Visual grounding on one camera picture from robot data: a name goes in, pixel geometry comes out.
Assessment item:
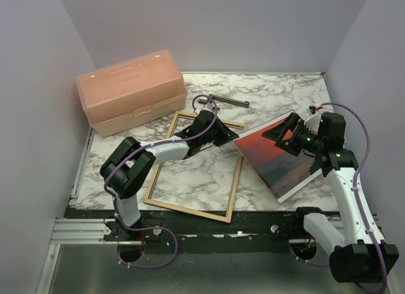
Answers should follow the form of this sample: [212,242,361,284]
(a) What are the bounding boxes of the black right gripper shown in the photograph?
[263,112,325,157]

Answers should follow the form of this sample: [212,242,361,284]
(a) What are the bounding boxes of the red sunset photo board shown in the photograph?
[234,111,321,203]

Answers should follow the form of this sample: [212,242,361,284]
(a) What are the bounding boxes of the light wooden picture frame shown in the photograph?
[142,109,249,224]

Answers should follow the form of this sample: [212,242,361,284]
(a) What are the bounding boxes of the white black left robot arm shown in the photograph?
[100,110,239,240]

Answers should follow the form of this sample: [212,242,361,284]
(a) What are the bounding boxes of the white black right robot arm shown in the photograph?
[262,112,399,284]

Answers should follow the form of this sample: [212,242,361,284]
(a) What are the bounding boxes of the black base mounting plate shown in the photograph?
[63,208,316,254]

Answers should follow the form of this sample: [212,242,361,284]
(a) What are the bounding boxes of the pink translucent plastic box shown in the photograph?
[76,49,188,137]

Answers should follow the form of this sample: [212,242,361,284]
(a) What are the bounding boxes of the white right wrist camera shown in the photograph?
[304,105,323,133]

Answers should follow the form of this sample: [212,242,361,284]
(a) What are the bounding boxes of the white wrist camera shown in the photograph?
[199,99,220,112]
[304,105,323,133]

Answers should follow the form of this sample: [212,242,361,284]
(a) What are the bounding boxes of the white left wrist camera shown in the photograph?
[199,99,220,112]

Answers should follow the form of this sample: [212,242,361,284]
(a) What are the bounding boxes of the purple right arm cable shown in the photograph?
[289,102,389,293]

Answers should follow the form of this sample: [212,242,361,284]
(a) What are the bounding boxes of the aluminium extrusion rail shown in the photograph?
[50,216,120,244]

